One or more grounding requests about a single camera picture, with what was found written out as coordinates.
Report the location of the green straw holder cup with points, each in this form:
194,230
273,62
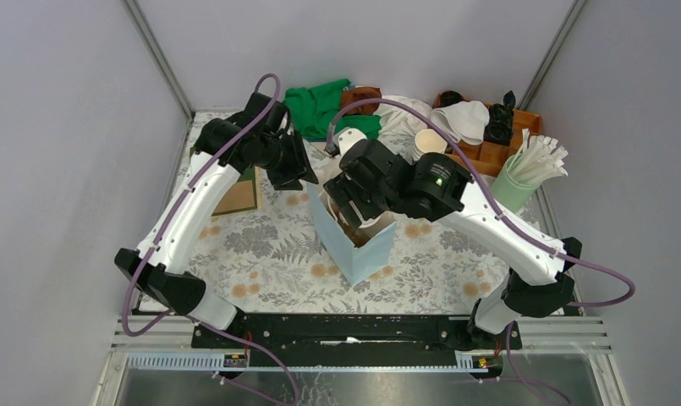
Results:
510,193

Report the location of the green cloth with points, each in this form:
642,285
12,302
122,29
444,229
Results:
312,109

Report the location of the green paper bag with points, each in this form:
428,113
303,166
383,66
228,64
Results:
245,193

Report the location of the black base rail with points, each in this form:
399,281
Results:
354,340

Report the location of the brown cloth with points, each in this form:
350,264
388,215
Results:
360,93

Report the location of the white wrapped straws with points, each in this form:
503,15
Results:
538,159

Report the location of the wooden compartment tray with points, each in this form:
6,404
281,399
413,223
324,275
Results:
489,158

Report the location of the white paper coffee cup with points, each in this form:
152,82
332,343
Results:
337,214

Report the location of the stack of paper cups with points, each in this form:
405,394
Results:
427,141

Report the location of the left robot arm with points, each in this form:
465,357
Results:
157,266

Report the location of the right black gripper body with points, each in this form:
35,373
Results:
369,204

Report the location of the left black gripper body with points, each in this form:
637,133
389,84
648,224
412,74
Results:
284,158

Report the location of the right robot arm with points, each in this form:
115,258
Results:
442,191

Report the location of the white cloth on tray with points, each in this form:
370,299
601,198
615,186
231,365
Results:
463,121

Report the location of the light blue paper bag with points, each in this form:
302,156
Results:
356,264

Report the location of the black plastic bags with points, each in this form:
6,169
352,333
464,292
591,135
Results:
499,129

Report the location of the cardboard cup carrier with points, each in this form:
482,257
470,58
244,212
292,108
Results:
358,237

